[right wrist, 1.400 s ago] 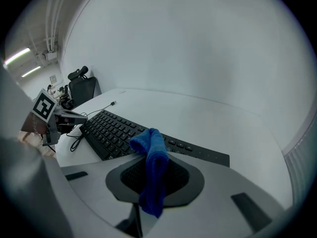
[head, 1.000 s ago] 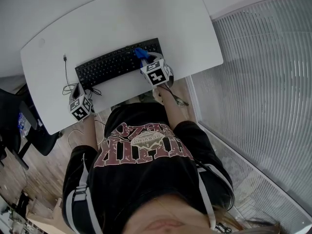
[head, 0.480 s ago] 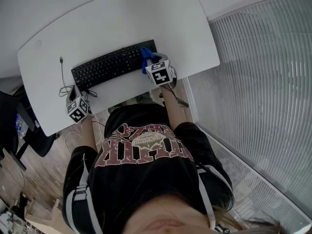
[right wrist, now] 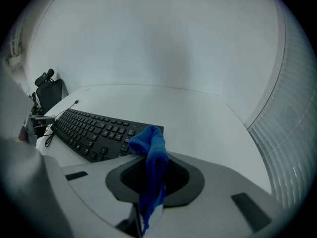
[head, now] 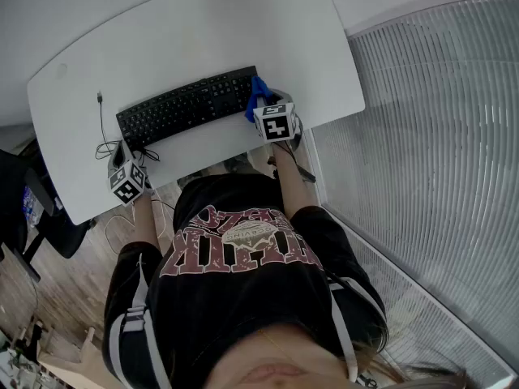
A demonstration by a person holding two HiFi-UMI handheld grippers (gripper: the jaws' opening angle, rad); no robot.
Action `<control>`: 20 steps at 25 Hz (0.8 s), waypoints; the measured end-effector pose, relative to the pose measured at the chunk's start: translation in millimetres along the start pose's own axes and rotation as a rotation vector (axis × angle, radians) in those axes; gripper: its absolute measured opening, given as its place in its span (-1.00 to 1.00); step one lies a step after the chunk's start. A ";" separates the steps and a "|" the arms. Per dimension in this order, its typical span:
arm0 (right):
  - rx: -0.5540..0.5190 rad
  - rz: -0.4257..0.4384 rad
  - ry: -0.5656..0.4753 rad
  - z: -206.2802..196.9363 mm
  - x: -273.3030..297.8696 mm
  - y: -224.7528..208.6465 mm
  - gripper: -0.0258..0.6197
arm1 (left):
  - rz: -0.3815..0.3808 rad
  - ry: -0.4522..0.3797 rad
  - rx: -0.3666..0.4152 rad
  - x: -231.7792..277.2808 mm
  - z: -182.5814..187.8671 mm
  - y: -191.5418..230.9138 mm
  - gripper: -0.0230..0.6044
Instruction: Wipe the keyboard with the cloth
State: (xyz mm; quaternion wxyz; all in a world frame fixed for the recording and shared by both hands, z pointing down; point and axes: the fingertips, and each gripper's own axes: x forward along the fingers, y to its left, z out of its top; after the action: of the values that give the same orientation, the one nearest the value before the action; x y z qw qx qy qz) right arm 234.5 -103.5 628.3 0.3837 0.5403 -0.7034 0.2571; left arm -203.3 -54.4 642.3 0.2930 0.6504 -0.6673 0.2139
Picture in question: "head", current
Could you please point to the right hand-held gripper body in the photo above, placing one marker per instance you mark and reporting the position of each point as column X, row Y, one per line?
column 277, row 126

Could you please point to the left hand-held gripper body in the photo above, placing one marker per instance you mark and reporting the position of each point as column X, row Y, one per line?
column 127, row 182

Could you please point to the blue cloth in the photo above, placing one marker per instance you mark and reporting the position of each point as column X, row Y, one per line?
column 257, row 87

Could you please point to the black keyboard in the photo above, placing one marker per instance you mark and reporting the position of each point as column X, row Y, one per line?
column 182, row 103

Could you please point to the person's left forearm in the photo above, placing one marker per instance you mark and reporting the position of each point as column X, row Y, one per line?
column 144, row 225

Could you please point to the person's right forearm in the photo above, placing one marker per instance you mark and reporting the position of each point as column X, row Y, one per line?
column 290, row 185

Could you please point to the dark metal bar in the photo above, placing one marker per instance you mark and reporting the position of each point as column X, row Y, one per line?
column 306, row 174

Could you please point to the pack of water bottles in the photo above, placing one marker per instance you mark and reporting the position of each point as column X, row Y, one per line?
column 31, row 207

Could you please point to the white round desk grommet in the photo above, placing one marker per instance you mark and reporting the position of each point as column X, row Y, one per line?
column 61, row 69

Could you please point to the black office chair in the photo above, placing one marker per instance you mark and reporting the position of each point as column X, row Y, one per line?
column 12, row 201

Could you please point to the ribbed glass partition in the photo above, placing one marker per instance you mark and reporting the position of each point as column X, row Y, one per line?
column 425, row 136

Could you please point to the person's black printed shirt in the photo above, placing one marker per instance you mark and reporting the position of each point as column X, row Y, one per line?
column 243, row 298

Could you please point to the beige cardboard box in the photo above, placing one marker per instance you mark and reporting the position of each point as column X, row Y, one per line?
column 69, row 369

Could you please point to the person's face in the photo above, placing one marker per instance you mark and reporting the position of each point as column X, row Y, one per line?
column 275, row 369

